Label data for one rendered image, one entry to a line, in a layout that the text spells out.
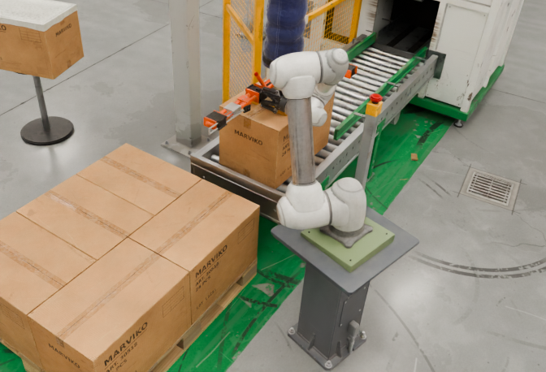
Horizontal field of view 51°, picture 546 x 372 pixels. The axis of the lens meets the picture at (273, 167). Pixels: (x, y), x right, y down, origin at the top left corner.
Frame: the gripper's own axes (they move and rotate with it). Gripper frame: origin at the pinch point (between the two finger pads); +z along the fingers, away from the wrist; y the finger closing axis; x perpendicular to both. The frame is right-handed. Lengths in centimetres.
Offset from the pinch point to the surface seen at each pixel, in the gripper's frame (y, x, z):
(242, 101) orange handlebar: -1.3, -12.4, -0.3
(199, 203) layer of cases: 53, -39, 7
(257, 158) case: 36.3, -5.4, -7.1
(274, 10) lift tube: -40.5, 16.3, 1.9
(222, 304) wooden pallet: 105, -52, -19
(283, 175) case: 47, 3, -20
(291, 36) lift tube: -28.3, 19.0, -7.8
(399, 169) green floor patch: 108, 133, -49
